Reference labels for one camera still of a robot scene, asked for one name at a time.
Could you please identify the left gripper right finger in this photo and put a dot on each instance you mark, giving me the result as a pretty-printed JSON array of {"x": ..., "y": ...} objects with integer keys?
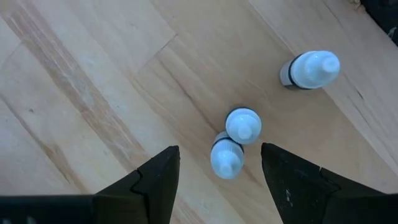
[{"x": 298, "y": 186}]

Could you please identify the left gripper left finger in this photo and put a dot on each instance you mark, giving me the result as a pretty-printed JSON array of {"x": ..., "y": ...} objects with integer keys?
[{"x": 155, "y": 186}]

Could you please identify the small blue-label dropper bottle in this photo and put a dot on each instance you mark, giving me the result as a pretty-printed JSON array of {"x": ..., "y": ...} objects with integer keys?
[{"x": 227, "y": 161}]

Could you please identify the small dark dropper bottle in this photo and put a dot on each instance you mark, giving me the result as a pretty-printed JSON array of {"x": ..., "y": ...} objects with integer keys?
[{"x": 243, "y": 124}]

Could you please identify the small Taro Purple dropper bottle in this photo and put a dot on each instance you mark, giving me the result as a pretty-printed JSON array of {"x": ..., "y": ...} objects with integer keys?
[{"x": 314, "y": 70}]

